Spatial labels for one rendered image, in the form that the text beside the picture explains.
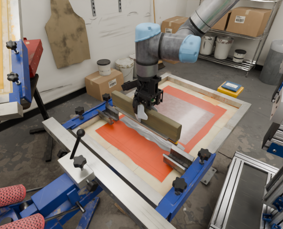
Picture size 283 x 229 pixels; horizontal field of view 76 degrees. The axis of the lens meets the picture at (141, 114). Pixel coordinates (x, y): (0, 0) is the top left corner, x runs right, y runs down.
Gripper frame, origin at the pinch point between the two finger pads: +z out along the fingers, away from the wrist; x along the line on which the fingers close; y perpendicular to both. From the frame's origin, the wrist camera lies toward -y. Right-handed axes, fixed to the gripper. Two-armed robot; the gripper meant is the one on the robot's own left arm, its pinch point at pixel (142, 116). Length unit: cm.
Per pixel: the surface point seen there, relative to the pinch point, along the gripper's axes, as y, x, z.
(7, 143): -171, -44, 108
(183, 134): 12.5, 15.2, 13.6
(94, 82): -170, 82, 79
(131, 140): -2.8, -4.1, 13.5
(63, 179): -0.9, -36.6, 4.8
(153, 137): 3.7, 3.7, 12.9
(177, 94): -9.6, 43.7, 13.6
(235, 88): 15, 73, 12
